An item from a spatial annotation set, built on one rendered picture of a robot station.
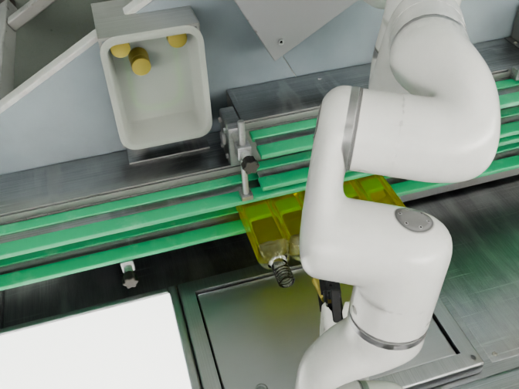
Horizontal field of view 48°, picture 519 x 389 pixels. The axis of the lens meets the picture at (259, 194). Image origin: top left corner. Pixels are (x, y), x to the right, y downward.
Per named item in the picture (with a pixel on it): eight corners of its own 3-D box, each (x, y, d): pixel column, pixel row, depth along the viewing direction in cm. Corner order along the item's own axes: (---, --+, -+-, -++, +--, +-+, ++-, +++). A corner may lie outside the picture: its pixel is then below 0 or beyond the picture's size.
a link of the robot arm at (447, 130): (374, 6, 62) (368, 56, 50) (506, 21, 60) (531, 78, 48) (354, 120, 70) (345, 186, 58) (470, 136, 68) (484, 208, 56)
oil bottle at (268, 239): (232, 201, 118) (262, 276, 102) (230, 179, 114) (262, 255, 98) (259, 195, 119) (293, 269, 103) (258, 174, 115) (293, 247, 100)
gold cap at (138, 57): (126, 49, 103) (129, 59, 99) (146, 45, 103) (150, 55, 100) (130, 66, 105) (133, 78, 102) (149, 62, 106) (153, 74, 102)
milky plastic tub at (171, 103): (118, 128, 114) (123, 153, 108) (92, 20, 99) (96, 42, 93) (204, 112, 117) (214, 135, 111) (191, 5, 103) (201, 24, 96)
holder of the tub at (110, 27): (123, 148, 118) (128, 170, 112) (93, 20, 100) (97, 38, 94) (205, 132, 121) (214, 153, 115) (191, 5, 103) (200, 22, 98)
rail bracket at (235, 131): (228, 176, 113) (246, 217, 104) (222, 101, 102) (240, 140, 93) (243, 172, 113) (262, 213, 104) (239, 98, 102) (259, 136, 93)
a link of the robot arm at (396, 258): (425, 248, 71) (304, 228, 73) (471, 89, 59) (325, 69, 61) (431, 351, 57) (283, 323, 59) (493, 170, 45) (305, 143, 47)
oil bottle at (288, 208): (259, 194, 119) (294, 268, 103) (259, 173, 115) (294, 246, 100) (286, 188, 120) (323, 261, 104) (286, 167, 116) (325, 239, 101)
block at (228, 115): (219, 148, 117) (228, 168, 112) (215, 108, 110) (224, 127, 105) (236, 144, 117) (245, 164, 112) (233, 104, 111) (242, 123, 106)
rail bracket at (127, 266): (117, 255, 119) (125, 305, 109) (110, 231, 114) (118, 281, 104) (137, 251, 119) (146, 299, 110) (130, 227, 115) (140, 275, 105)
